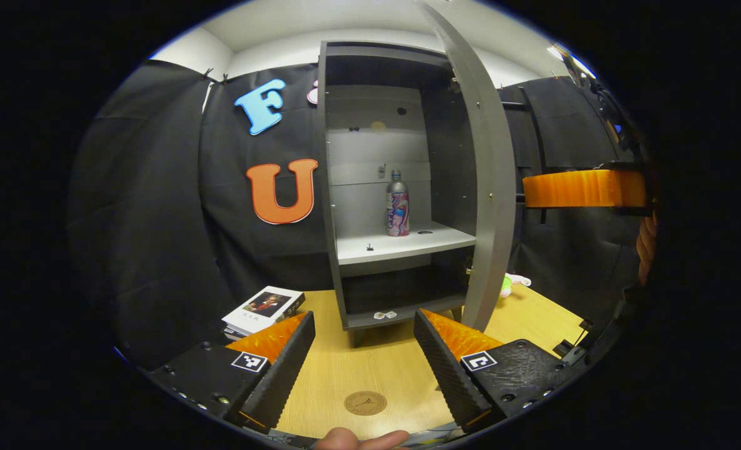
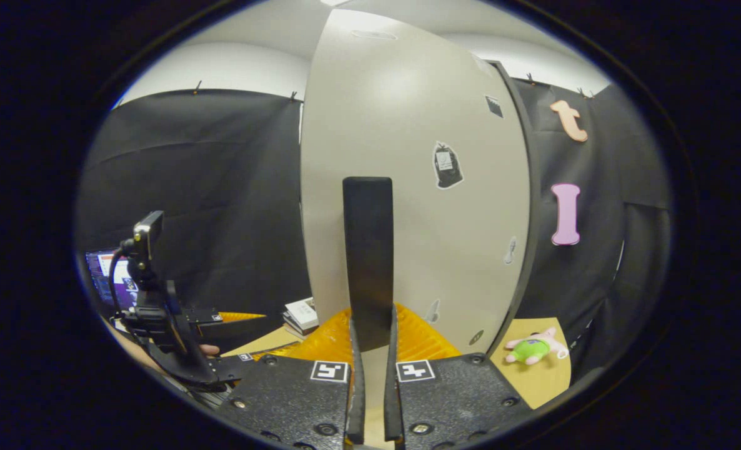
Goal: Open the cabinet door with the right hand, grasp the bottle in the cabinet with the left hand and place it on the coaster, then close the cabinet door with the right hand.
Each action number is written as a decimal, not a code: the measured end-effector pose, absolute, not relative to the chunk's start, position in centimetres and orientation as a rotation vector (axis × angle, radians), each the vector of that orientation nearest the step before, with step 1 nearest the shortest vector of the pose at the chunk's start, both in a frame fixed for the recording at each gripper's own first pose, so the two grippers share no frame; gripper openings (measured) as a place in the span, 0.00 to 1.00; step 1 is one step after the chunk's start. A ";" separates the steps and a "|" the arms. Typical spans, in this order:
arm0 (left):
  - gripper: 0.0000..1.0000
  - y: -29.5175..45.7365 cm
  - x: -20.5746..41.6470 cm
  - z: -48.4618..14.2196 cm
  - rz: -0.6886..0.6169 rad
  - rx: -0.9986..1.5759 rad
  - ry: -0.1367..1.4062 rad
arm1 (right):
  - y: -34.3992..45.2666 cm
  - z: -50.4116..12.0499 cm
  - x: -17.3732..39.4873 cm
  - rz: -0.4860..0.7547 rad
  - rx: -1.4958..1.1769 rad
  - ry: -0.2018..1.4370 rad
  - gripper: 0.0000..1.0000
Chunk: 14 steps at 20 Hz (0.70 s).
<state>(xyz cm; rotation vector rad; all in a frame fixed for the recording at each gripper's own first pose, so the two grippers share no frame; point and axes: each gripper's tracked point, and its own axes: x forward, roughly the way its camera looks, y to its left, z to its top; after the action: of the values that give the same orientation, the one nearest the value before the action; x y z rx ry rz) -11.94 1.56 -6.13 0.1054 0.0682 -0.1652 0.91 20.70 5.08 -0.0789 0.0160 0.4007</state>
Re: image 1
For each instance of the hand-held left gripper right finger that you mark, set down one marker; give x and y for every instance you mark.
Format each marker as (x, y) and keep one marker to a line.
(445, 375)

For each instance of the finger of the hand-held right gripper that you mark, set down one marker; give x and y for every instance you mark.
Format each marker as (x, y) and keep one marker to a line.
(583, 189)

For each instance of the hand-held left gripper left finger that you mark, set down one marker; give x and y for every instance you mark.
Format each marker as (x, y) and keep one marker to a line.
(280, 375)

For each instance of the round brown coaster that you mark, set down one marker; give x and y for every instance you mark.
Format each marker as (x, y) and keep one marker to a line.
(365, 403)

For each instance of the beige cabinet door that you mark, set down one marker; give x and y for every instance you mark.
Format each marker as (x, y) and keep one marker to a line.
(492, 187)

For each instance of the grey cabinet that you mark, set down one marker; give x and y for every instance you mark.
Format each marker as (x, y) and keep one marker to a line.
(452, 175)

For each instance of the silver bottle with pink label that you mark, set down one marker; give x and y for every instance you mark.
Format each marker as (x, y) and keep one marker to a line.
(397, 206)

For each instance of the white cabinet shelf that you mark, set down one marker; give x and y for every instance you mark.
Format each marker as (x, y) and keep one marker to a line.
(402, 244)

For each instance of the white picture book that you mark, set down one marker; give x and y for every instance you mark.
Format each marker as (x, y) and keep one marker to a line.
(261, 306)

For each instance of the pink and green plush toy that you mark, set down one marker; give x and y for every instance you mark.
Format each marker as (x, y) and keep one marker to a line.
(508, 286)

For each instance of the ceiling light panel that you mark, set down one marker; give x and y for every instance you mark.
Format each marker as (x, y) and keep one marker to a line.
(558, 53)

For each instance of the black backdrop cloth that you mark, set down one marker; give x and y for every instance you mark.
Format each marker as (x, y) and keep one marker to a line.
(145, 219)

